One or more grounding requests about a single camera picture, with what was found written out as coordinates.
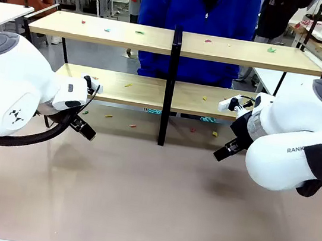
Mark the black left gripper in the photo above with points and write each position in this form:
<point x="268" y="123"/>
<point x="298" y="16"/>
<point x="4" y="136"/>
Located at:
<point x="55" y="114"/>

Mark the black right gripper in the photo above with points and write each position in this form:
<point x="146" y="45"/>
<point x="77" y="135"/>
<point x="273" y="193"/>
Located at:
<point x="242" y="129"/>

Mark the orange paper scrap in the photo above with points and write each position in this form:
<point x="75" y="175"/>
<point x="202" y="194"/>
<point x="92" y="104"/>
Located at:
<point x="95" y="78"/>

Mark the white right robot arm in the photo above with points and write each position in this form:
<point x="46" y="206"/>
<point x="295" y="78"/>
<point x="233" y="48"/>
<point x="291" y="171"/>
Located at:
<point x="295" y="124"/>

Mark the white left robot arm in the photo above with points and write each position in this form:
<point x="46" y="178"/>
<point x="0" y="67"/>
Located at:
<point x="7" y="81"/>

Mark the white side table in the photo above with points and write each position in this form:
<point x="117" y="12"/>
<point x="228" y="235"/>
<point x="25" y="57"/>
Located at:
<point x="270" y="79"/>
<point x="1" y="15"/>

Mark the white sneaker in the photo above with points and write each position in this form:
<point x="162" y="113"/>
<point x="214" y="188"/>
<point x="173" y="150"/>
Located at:
<point x="56" y="40"/>

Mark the cyan paper scrap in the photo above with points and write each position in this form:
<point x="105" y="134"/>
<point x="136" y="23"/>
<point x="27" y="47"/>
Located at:
<point x="107" y="30"/>

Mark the person in blue jacket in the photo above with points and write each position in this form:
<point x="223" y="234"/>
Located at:
<point x="200" y="12"/>

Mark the person in black clothes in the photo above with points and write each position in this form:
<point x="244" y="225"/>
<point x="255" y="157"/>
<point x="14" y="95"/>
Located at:
<point x="274" y="16"/>

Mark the wooden table with clutter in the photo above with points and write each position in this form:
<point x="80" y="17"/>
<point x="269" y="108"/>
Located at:
<point x="320" y="32"/>

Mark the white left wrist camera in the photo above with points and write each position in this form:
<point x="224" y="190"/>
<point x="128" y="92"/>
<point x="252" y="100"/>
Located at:
<point x="93" y="87"/>

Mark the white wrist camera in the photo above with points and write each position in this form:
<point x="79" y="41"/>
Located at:
<point x="226" y="104"/>
<point x="93" y="87"/>

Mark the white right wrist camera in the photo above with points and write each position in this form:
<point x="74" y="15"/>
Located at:
<point x="226" y="104"/>

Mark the wooden shelf black metal frame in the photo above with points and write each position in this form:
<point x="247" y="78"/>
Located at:
<point x="172" y="68"/>

